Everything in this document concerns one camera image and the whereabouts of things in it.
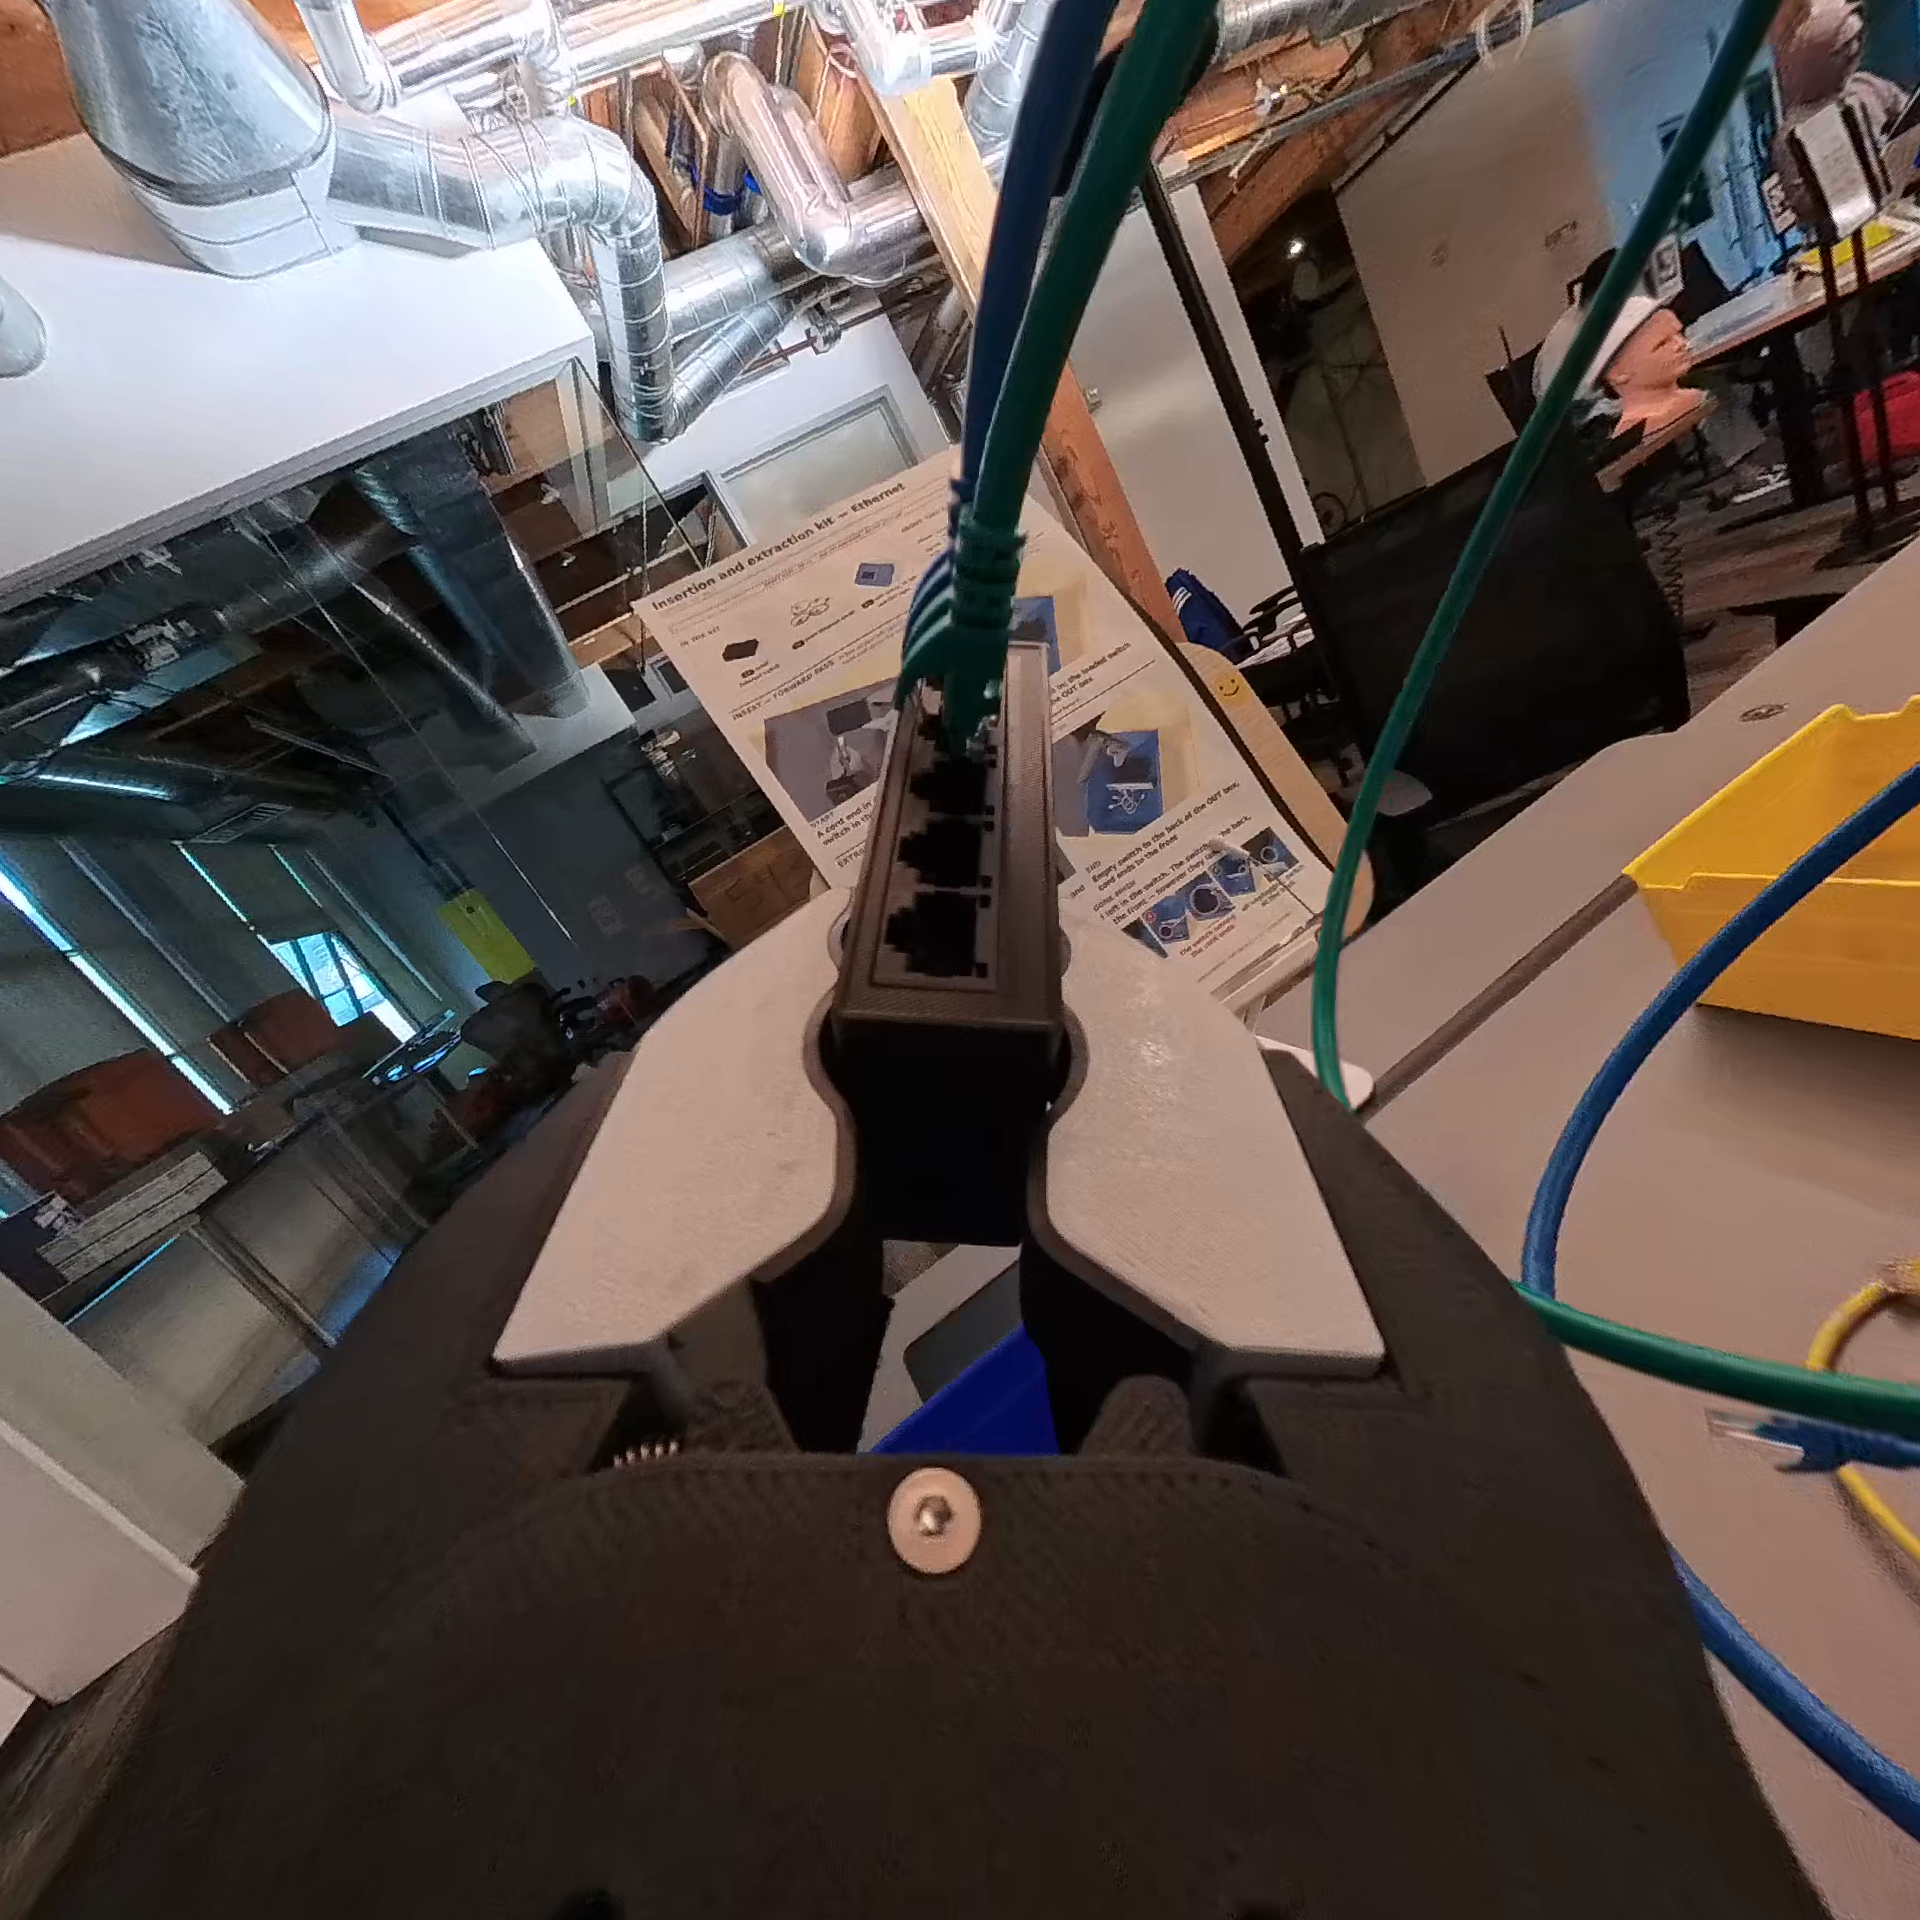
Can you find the blue plastic bin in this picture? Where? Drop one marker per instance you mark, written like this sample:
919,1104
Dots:
975,1413

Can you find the black floor lamp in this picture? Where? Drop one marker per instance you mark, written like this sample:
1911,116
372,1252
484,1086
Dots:
1216,359

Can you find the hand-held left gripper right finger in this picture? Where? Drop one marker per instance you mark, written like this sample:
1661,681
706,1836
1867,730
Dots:
1198,1198

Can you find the black network switch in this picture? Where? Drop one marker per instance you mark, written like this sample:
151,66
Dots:
938,1049

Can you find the insulated silver pipes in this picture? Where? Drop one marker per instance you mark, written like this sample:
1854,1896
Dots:
598,192

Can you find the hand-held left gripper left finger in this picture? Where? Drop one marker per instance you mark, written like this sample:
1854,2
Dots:
672,1186

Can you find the wooden display board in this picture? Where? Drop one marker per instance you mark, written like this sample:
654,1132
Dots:
1304,795

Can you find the red plastic bin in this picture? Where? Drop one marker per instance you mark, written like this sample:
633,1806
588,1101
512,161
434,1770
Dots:
1890,430

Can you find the blue jacket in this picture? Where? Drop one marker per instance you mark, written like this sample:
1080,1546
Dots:
1198,609

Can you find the rectangular metal air duct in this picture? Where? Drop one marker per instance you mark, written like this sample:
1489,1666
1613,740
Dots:
193,134

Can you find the brown box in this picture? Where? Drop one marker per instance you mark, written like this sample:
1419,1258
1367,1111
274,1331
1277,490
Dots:
89,1119

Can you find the yellow plastic bin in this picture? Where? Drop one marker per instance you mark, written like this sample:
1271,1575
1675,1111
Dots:
1799,933

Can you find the instruction poster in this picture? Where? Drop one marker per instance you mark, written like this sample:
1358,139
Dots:
781,631

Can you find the wooden pillar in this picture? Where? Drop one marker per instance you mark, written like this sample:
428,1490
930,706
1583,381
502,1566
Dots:
962,226

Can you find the black office chair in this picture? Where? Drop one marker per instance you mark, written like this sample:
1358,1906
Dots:
1501,643

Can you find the white door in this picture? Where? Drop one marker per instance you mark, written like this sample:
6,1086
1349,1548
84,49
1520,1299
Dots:
817,464

